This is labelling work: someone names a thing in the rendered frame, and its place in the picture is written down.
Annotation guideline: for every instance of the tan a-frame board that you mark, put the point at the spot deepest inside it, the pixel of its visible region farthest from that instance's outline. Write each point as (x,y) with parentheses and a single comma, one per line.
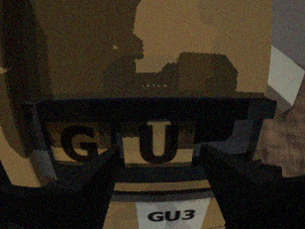
(113,61)

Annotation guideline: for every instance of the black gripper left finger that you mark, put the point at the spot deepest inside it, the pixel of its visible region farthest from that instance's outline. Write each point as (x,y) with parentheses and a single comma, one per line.
(77,200)

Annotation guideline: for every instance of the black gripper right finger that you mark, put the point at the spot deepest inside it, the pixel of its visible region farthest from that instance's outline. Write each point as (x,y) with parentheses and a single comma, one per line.
(251,198)

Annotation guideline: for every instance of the white paper label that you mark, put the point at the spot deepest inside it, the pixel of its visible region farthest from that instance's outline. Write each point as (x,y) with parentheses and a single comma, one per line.
(172,214)

